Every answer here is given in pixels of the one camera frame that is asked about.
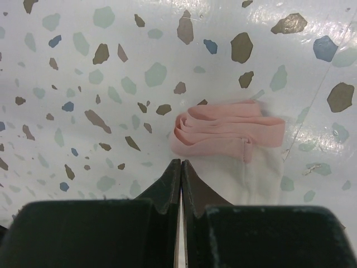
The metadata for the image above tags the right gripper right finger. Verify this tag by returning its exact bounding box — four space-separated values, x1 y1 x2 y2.
181 161 356 267

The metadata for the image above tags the white pink-trimmed underwear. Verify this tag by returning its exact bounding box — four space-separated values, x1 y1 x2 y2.
169 100 286 205

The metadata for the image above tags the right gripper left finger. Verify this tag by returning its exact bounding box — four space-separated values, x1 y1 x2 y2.
1 159 181 267

